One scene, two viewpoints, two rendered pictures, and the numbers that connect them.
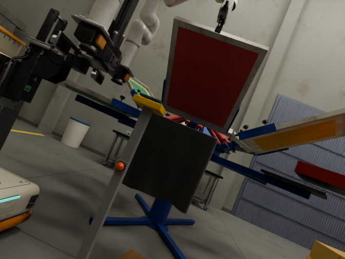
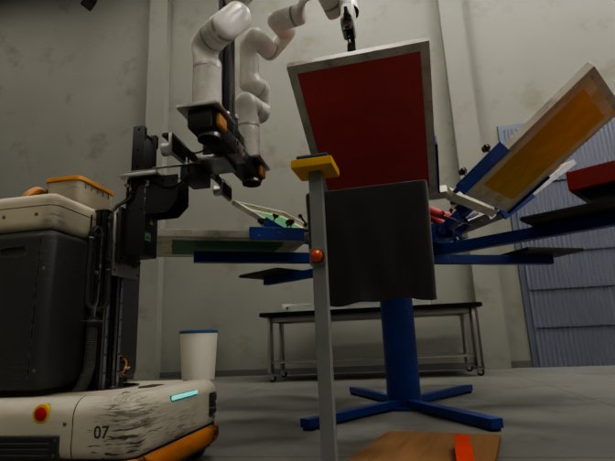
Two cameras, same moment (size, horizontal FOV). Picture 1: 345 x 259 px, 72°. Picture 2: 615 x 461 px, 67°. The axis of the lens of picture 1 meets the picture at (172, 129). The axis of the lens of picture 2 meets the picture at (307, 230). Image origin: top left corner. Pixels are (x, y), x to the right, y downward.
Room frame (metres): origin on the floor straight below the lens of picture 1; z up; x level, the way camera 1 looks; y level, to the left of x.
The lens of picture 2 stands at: (-0.34, 0.04, 0.41)
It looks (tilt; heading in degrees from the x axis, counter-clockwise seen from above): 14 degrees up; 5
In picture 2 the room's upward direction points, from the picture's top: 2 degrees counter-clockwise
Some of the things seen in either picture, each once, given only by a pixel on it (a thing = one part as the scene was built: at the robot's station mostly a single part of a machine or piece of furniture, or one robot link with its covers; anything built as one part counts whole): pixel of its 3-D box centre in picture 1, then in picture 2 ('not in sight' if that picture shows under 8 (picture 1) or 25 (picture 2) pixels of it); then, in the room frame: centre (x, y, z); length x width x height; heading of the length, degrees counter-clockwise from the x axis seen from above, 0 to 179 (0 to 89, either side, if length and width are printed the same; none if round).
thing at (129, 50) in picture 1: (124, 55); (245, 145); (1.43, 0.45, 1.21); 0.16 x 0.13 x 0.15; 85
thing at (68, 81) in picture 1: (116, 97); (251, 231); (2.29, 0.62, 1.05); 1.08 x 0.61 x 0.23; 112
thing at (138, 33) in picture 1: (137, 35); (249, 112); (1.44, 0.43, 1.37); 0.13 x 0.10 x 0.16; 157
